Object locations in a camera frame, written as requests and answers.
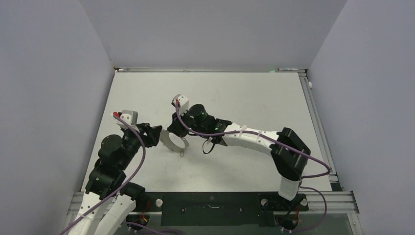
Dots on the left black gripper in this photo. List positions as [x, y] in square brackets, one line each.
[151, 137]

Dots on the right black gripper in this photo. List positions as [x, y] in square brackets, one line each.
[176, 127]

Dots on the large silver keyring with keys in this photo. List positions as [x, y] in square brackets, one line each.
[174, 143]

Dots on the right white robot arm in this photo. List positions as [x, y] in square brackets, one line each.
[288, 152]

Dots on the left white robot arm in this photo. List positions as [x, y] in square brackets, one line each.
[109, 194]

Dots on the red white marker pen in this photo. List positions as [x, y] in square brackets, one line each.
[288, 69]

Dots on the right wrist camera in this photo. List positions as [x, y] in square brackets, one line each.
[181, 102]

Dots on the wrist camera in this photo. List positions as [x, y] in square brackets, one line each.
[181, 102]
[128, 116]

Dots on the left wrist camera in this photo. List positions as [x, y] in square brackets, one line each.
[128, 116]

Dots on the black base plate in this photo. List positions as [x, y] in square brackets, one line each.
[217, 208]

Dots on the aluminium frame rail back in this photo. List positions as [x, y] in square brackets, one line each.
[202, 70]

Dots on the aluminium frame rail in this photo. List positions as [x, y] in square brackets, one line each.
[202, 70]
[318, 127]
[338, 202]

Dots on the aluminium frame rail right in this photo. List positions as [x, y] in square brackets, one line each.
[318, 127]

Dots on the aluminium frame rail front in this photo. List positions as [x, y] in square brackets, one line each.
[338, 202]

